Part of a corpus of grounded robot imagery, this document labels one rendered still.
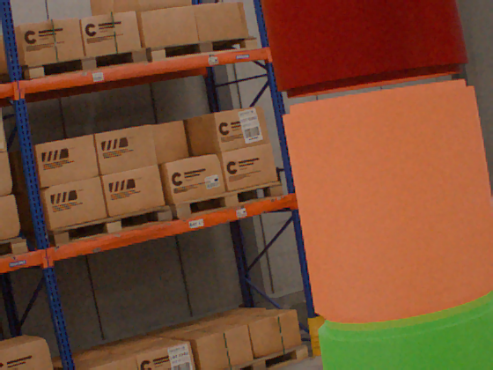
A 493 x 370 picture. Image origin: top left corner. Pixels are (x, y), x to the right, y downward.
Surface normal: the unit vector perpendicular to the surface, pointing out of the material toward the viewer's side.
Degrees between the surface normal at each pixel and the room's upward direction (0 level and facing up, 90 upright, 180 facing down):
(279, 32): 90
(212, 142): 92
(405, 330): 90
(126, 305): 90
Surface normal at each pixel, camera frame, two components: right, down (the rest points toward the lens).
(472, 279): 0.44, -0.03
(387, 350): -0.31, 0.11
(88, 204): 0.65, -0.05
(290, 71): -0.88, 0.18
